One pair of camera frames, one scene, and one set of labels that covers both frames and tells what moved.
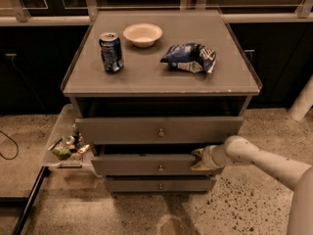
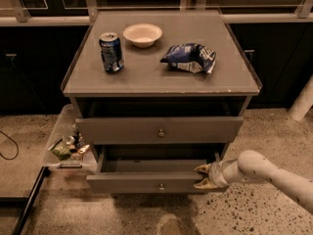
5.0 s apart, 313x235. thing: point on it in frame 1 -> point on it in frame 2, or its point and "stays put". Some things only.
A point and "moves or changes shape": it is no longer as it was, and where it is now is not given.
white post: [303, 103] stays put
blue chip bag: [190, 57] stays put
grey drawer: [146, 164] moves or changes shape
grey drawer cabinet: [150, 87] stays put
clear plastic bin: [67, 152] stays put
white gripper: [207, 158] -> [217, 174]
